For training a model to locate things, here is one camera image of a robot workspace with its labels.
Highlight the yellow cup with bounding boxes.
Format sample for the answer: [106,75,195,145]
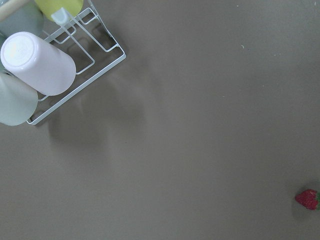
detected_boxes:
[34,0,84,21]

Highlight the red strawberry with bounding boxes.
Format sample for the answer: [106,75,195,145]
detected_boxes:
[294,189,320,211]

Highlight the grey cup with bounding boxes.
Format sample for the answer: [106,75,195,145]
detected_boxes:
[0,1,44,38]

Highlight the mint cup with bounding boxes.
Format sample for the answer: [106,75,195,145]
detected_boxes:
[0,73,38,126]

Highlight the white wire cup rack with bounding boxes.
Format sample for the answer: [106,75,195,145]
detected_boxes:
[26,0,126,126]

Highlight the pink cup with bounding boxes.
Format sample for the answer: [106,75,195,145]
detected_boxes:
[0,31,76,96]

